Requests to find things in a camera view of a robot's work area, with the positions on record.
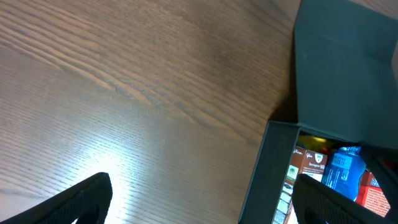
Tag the orange carton with barcode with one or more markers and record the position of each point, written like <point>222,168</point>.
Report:
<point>371,196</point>

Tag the blue Oreo cookie pack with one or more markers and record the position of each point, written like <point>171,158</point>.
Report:
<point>344,171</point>

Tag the yellow snack bag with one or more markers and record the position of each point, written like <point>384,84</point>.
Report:
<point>316,144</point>

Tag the dark green hinged box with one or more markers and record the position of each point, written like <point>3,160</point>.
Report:
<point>344,89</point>

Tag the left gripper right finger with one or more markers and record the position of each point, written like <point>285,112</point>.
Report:
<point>316,203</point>

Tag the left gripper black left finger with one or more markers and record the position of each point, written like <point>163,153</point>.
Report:
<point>84,203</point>

